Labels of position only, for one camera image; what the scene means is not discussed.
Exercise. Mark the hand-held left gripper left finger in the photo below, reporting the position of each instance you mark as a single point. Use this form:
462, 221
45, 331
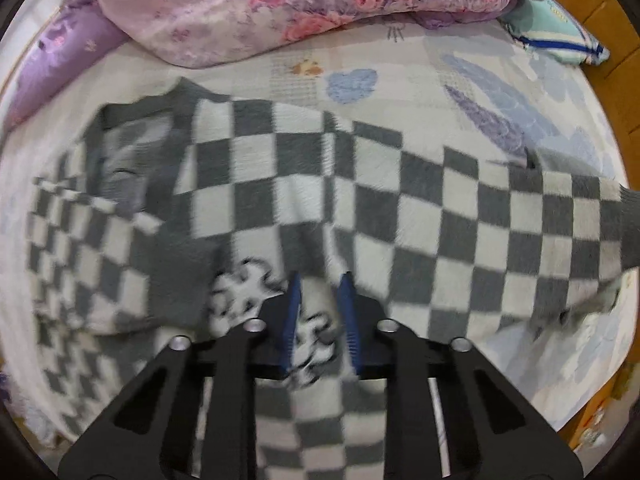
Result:
294, 310

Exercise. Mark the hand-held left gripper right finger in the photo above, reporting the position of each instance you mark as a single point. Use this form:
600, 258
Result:
347, 310

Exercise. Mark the grey white checkered sweater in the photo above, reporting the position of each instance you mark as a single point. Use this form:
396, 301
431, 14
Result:
300, 195

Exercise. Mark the pale printed bed sheet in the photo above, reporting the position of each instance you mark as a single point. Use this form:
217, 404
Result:
450, 65

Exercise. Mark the pink floral quilt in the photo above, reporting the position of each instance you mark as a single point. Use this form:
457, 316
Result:
250, 10

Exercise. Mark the purple printed blanket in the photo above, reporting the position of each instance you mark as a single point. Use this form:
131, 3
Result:
60, 55

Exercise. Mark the teal blue-striped pillow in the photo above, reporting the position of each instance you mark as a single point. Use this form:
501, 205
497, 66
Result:
550, 25

